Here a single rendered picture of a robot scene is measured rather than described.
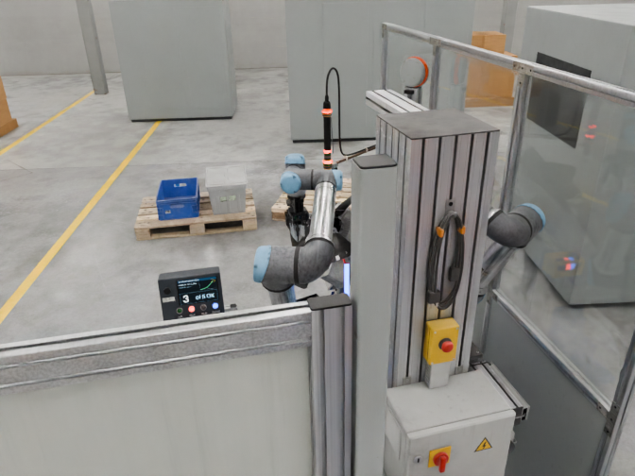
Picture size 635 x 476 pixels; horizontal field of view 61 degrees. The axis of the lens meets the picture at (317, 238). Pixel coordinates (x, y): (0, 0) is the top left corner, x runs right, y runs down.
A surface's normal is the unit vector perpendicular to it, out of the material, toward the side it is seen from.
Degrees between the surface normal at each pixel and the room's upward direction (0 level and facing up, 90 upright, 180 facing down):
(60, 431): 89
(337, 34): 90
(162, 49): 90
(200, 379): 89
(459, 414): 0
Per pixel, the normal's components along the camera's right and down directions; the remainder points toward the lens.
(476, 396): -0.02, -0.89
